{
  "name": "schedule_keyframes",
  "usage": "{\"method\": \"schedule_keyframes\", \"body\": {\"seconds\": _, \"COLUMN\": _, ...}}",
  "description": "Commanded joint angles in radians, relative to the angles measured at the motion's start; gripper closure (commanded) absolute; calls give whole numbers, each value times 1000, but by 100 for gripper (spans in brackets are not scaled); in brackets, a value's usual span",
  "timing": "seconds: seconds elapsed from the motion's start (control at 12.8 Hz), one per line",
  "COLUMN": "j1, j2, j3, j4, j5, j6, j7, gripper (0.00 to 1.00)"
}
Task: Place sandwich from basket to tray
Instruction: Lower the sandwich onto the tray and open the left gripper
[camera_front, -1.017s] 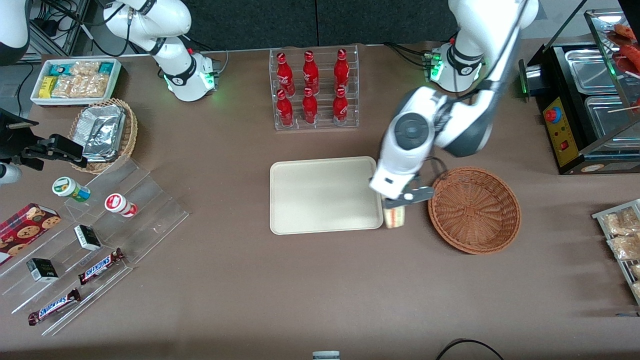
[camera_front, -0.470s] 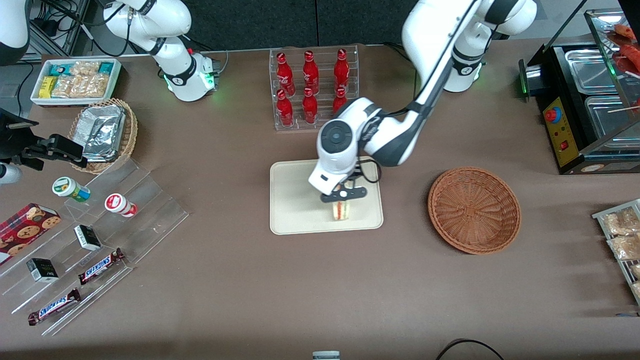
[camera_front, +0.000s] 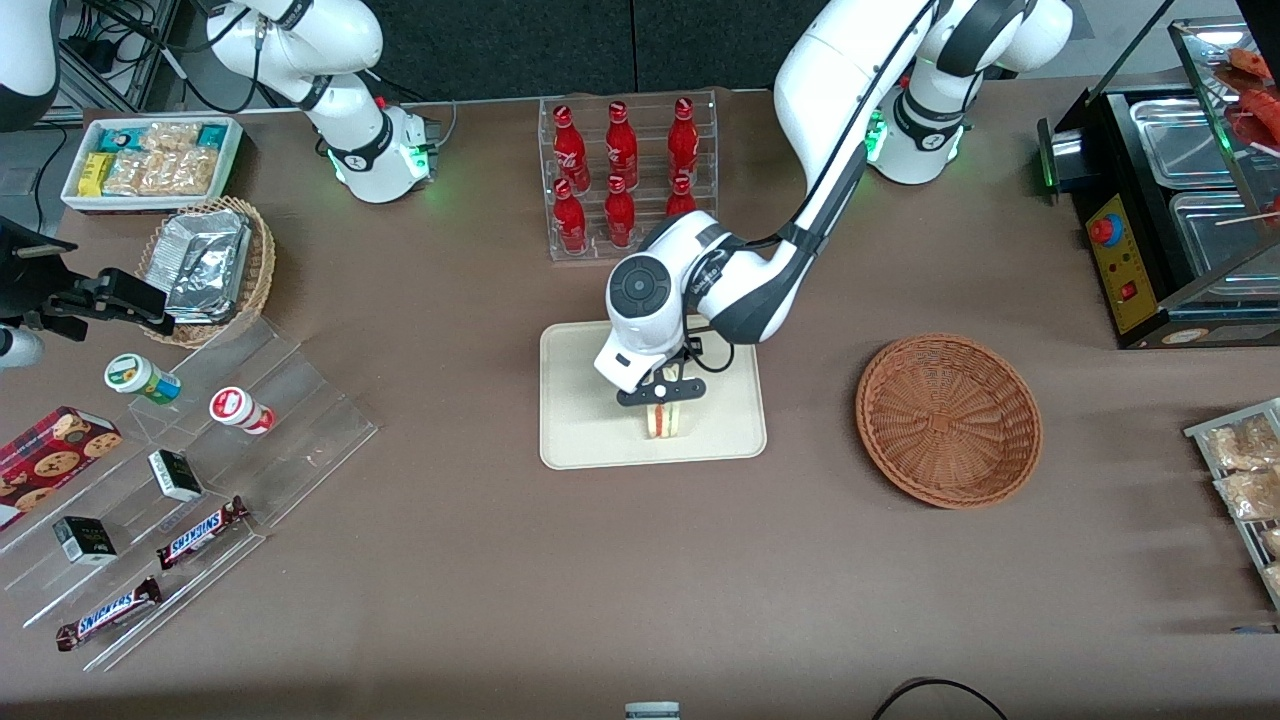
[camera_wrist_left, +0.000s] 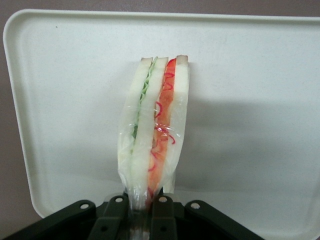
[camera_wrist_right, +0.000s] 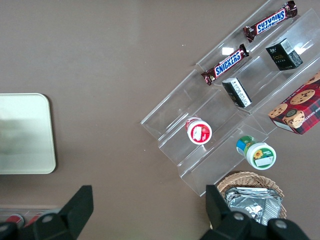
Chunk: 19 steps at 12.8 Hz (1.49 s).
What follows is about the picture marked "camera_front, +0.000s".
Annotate small black carton box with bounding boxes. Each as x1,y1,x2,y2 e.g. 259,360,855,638
148,449,204,503
52,516,118,567

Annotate silver foil sandwich pack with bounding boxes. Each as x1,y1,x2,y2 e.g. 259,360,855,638
150,208,251,291
168,235,251,323

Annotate layered sandwich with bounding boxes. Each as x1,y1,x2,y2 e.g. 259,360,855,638
645,398,691,441

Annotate red lid white jar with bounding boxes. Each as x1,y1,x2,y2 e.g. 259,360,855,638
209,386,276,436

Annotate red sausages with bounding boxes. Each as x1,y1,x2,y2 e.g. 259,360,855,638
1215,48,1280,151

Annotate black food warmer cabinet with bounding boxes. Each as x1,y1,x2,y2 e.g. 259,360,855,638
1037,15,1280,350

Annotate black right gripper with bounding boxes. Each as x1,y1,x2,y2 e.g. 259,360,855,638
0,215,173,343

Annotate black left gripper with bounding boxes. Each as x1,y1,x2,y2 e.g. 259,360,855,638
617,340,707,409

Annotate Snickers chocolate bar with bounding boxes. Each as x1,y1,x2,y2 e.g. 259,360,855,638
55,577,163,653
156,496,250,571

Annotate tray of wrapped pastries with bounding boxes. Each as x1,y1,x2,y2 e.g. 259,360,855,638
1184,397,1280,611

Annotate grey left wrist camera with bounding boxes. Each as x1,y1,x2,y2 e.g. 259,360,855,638
594,340,663,394

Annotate cream plastic tray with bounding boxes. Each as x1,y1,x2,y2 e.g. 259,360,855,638
539,318,769,471

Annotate green sunflower lid jar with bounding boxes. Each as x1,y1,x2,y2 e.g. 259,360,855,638
104,353,183,406

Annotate clear acrylic tiered display stand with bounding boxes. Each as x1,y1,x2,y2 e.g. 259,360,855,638
0,318,380,674

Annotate white plastic snack bin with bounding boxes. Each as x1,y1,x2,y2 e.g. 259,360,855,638
60,116,245,214

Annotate black table cable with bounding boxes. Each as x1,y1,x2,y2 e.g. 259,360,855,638
870,678,1011,720

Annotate clear acrylic bottle rack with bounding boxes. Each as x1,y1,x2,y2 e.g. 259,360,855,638
538,89,721,264

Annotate stainless steel food pan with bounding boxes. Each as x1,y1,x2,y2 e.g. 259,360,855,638
1168,190,1280,281
1130,97,1241,191

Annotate aluminium frame rail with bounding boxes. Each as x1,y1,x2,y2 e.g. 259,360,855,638
120,0,183,113

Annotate red tartan cookie box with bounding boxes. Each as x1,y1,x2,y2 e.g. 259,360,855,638
0,405,123,531

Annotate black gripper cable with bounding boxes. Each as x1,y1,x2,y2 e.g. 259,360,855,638
685,320,737,374

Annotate wicker basket with foil packs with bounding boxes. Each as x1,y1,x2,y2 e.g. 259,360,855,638
135,196,277,349

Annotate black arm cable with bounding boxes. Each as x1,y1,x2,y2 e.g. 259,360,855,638
745,0,946,251

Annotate empty brown wicker basket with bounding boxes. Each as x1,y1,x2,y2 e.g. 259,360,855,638
856,333,1044,510

